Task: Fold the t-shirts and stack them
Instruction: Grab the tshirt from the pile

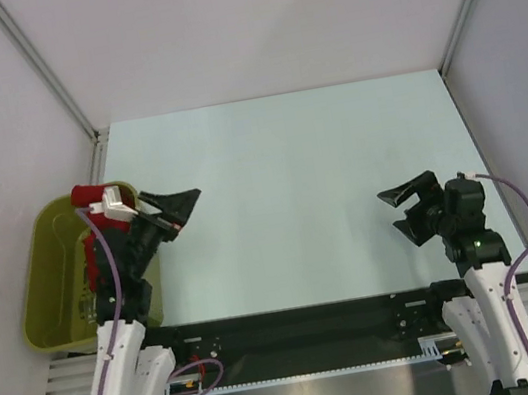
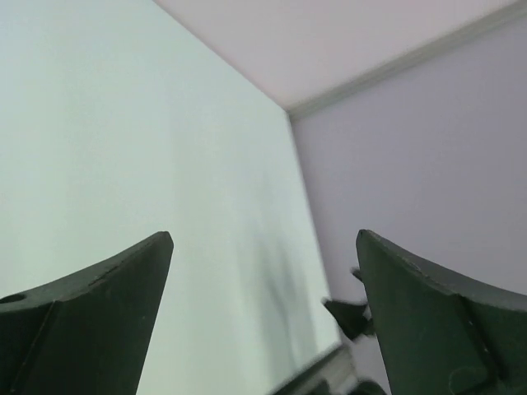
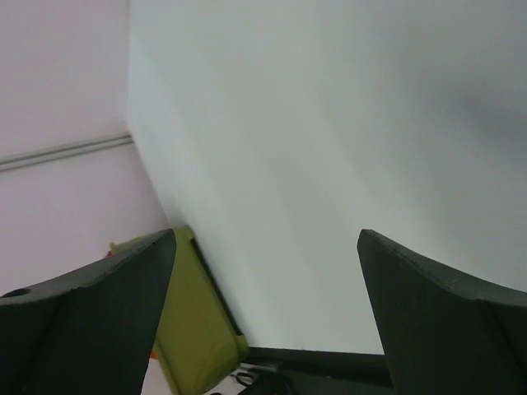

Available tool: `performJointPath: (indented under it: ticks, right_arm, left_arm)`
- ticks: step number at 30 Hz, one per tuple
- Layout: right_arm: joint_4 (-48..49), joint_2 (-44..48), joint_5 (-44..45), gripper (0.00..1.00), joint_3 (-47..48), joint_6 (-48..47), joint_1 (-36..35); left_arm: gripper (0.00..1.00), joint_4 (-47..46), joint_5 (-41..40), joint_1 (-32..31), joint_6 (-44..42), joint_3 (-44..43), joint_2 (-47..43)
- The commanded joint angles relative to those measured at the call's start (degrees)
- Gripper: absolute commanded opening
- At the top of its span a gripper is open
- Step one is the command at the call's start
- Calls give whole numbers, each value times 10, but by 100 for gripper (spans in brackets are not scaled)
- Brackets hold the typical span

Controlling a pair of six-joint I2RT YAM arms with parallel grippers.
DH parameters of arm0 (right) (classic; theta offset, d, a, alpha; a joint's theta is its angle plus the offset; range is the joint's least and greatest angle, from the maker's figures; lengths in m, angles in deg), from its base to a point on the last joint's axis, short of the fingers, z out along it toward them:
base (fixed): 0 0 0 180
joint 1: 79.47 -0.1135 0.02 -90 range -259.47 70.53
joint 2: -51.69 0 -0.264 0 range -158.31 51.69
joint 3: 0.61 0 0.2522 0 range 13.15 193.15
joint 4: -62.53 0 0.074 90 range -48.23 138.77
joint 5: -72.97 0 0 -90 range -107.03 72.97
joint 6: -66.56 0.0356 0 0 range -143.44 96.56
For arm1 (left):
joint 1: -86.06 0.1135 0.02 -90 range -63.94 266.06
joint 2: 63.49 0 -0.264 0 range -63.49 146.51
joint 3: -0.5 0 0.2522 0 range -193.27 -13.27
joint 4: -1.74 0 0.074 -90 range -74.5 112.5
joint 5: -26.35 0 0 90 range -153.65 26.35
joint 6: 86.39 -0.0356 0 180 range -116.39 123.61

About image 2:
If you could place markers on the aluminium front frame rail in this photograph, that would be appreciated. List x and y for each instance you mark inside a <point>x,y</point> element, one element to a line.
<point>332,373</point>

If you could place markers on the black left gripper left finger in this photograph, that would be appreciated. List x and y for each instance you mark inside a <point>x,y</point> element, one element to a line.
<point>87,332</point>

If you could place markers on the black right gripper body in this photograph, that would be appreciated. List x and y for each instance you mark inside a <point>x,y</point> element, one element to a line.
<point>353,319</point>

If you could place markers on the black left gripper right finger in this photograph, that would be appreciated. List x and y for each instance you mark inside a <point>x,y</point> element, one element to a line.
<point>441,332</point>

